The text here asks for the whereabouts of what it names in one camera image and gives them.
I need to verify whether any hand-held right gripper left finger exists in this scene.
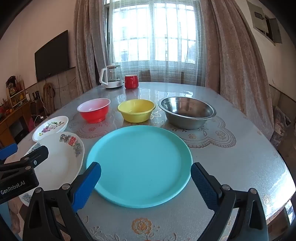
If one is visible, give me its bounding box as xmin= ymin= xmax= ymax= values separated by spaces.
xmin=22 ymin=161 xmax=102 ymax=241

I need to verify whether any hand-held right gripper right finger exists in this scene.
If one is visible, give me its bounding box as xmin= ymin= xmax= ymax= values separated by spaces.
xmin=190 ymin=162 xmax=270 ymax=241

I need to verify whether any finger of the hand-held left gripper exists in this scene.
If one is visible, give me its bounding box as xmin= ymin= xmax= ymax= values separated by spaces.
xmin=0 ymin=143 xmax=18 ymax=161
xmin=0 ymin=146 xmax=49 ymax=172

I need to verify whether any large white floral plate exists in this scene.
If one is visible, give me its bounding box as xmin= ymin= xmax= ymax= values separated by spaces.
xmin=18 ymin=131 xmax=85 ymax=207

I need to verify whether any small white floral plate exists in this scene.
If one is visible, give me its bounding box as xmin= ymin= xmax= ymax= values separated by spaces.
xmin=32 ymin=116 xmax=69 ymax=142

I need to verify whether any teal round plate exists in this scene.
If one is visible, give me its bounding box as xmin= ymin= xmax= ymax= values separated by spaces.
xmin=86 ymin=125 xmax=193 ymax=208

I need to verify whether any stainless steel bowl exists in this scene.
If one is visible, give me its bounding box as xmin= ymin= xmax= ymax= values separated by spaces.
xmin=158 ymin=97 xmax=216 ymax=130

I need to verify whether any red plastic bowl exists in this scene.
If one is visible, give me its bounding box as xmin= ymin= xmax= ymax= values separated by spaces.
xmin=77 ymin=98 xmax=111 ymax=124

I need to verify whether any yellow plastic bowl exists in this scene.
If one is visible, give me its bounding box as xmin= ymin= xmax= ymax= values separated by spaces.
xmin=117 ymin=99 xmax=156 ymax=123

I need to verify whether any wooden side cabinet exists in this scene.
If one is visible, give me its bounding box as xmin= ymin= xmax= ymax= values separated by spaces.
xmin=0 ymin=75 xmax=31 ymax=149

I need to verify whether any patterned bag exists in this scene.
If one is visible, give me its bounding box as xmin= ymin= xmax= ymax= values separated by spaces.
xmin=270 ymin=105 xmax=292 ymax=149

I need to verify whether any black flat television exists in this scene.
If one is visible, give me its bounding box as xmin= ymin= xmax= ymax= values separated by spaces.
xmin=35 ymin=30 xmax=70 ymax=82

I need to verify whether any white glass electric kettle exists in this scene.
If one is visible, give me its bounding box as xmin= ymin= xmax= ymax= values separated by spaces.
xmin=99 ymin=64 xmax=124 ymax=89

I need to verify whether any red mug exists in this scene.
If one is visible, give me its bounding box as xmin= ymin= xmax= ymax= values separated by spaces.
xmin=125 ymin=75 xmax=139 ymax=89

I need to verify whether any beige patterned curtain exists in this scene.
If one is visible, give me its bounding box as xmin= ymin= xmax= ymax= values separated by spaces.
xmin=74 ymin=0 xmax=111 ymax=95
xmin=200 ymin=0 xmax=274 ymax=139

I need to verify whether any wooden chair back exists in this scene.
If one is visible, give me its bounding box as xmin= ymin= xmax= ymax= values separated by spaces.
xmin=139 ymin=71 xmax=151 ymax=83

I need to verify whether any white sheer curtain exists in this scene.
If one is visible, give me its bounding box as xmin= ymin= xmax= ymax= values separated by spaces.
xmin=109 ymin=0 xmax=206 ymax=84

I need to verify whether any barred window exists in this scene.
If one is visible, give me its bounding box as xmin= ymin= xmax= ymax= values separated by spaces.
xmin=104 ymin=0 xmax=201 ymax=63

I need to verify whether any grey wall electrical box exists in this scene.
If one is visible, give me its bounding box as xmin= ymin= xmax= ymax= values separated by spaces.
xmin=248 ymin=2 xmax=282 ymax=44

